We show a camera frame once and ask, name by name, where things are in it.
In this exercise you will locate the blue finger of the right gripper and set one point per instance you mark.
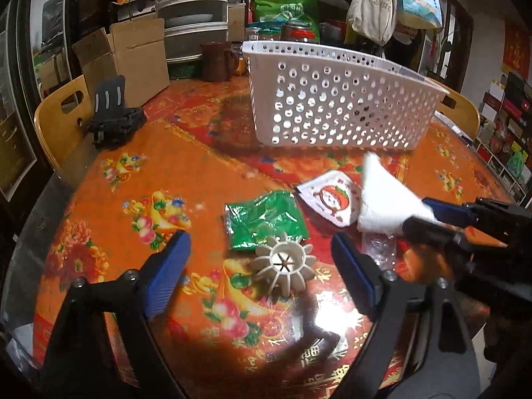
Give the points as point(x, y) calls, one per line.
point(450, 213)
point(446, 240)

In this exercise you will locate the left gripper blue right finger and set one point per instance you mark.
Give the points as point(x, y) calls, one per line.
point(360, 275)

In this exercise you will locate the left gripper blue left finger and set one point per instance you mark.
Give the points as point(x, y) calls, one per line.
point(161, 273)

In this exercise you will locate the white towel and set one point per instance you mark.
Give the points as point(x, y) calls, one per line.
point(385, 202)

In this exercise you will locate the white ribbed plastic ball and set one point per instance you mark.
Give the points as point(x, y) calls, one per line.
point(286, 265)

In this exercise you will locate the white cartoon snack packet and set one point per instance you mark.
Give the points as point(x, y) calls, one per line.
point(334, 196)

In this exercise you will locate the green foil packet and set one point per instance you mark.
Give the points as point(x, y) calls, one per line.
point(249, 223)

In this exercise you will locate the red patterned tablecloth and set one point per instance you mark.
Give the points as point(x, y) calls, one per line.
point(260, 310)

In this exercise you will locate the black phone clamp stand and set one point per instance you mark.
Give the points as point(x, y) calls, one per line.
point(114, 123)

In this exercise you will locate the white perforated plastic basket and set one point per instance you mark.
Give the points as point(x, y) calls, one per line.
point(310, 95)

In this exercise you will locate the left wooden chair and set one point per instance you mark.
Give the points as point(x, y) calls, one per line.
point(60, 133)

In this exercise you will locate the blue illustrated tote bag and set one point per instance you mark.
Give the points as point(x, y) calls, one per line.
point(420, 14)

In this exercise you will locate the brown ceramic mug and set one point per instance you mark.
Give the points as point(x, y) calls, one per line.
point(219, 61)

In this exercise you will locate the beige canvas tote bag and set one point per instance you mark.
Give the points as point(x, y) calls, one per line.
point(373, 19)

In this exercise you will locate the open cardboard box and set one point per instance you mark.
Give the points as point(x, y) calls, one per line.
point(133, 49)

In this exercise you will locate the red lid pickle jar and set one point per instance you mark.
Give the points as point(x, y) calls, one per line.
point(297, 32)

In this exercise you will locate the green shopping bag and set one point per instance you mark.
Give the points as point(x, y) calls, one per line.
point(292, 11)

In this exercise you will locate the brown cardboard box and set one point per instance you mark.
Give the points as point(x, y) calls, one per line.
point(236, 22)

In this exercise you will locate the grey plastic drawer tower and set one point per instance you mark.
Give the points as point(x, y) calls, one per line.
point(188, 24)

